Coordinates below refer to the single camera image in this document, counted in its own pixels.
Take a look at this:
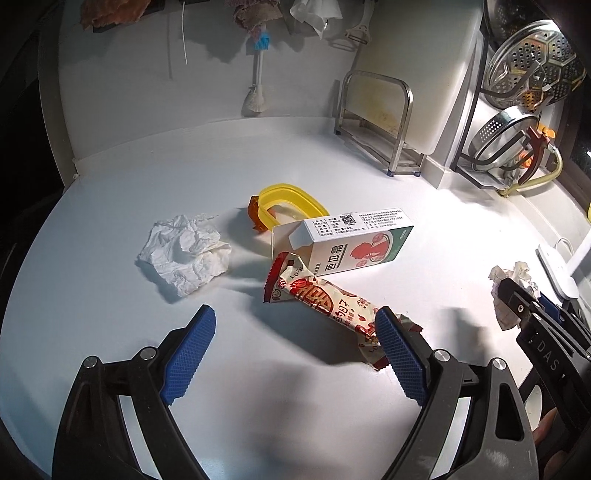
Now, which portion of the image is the metal cutting board rack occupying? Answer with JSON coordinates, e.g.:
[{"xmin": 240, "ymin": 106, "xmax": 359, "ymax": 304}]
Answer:
[{"xmin": 335, "ymin": 69, "xmax": 426, "ymax": 177}]

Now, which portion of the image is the metal strainer lid brown handle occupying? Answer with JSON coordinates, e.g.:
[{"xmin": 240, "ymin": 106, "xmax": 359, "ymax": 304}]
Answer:
[{"xmin": 466, "ymin": 105, "xmax": 555, "ymax": 174}]

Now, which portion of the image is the white cutting board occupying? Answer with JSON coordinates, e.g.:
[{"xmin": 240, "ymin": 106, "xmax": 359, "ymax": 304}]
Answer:
[{"xmin": 360, "ymin": 0, "xmax": 485, "ymax": 153}]

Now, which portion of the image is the gas valve orange knob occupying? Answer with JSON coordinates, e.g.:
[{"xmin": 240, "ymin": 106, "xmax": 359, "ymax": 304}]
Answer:
[{"xmin": 519, "ymin": 124, "xmax": 557, "ymax": 167}]

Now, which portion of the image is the blue white silicone brush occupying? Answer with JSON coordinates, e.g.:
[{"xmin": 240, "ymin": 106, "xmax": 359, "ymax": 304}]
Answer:
[{"xmin": 242, "ymin": 25, "xmax": 273, "ymax": 116}]

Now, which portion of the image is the white cloth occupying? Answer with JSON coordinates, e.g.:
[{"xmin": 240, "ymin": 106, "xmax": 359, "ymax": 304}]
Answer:
[{"xmin": 290, "ymin": 0, "xmax": 342, "ymax": 40}]

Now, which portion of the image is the yellow gas hose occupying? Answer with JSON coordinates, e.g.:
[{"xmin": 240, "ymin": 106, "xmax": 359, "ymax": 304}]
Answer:
[{"xmin": 501, "ymin": 148, "xmax": 564, "ymax": 197}]

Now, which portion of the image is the white tissue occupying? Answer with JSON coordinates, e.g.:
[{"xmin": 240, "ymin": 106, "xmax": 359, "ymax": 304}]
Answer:
[{"xmin": 139, "ymin": 213, "xmax": 232, "ymax": 297}]

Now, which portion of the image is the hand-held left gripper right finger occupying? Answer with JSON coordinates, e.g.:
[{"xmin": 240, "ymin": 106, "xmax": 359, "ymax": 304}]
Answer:
[{"xmin": 374, "ymin": 307, "xmax": 536, "ymax": 480}]

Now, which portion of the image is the perforated metal steamer plate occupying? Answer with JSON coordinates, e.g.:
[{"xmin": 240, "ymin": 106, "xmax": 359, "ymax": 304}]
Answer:
[{"xmin": 487, "ymin": 19, "xmax": 587, "ymax": 112}]

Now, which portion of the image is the orange brown wrapper piece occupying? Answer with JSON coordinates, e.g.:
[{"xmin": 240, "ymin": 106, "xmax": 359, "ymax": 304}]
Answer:
[{"xmin": 248, "ymin": 196, "xmax": 278, "ymax": 234}]

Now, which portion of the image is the brown cloth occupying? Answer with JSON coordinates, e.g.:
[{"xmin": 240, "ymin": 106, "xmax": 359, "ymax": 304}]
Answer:
[{"xmin": 81, "ymin": 0, "xmax": 151, "ymax": 26}]

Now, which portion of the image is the stained tissue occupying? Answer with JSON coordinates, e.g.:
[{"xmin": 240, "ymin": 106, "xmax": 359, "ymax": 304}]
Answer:
[{"xmin": 489, "ymin": 261, "xmax": 541, "ymax": 330}]

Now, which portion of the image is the white peeler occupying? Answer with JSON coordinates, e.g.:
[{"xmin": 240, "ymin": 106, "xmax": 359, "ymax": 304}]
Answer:
[{"xmin": 344, "ymin": 0, "xmax": 375, "ymax": 47}]

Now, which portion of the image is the person's right hand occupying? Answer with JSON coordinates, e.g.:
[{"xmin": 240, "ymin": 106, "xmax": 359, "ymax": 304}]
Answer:
[{"xmin": 531, "ymin": 408, "xmax": 561, "ymax": 450}]

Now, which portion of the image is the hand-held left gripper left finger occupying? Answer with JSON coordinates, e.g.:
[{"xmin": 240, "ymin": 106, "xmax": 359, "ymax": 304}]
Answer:
[{"xmin": 53, "ymin": 304, "xmax": 218, "ymax": 480}]

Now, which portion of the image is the yellow plastic ring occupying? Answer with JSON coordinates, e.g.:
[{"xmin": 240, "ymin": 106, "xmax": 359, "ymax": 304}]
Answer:
[{"xmin": 259, "ymin": 183, "xmax": 328, "ymax": 232}]

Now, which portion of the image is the black wire rack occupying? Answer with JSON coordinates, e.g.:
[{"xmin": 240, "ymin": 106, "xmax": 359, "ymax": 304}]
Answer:
[{"xmin": 450, "ymin": 46, "xmax": 522, "ymax": 190}]

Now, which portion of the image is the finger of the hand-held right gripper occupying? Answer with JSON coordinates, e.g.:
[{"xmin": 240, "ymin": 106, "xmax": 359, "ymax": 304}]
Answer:
[
  {"xmin": 498, "ymin": 277, "xmax": 544, "ymax": 330},
  {"xmin": 538, "ymin": 294, "xmax": 591, "ymax": 357}
]

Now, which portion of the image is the red white snack wrapper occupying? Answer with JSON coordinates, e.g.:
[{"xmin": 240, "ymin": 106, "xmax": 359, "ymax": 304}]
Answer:
[{"xmin": 263, "ymin": 251, "xmax": 423, "ymax": 370}]

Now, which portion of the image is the white green carton box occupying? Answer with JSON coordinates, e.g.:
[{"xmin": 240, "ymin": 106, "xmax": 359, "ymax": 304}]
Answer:
[{"xmin": 270, "ymin": 208, "xmax": 414, "ymax": 278}]

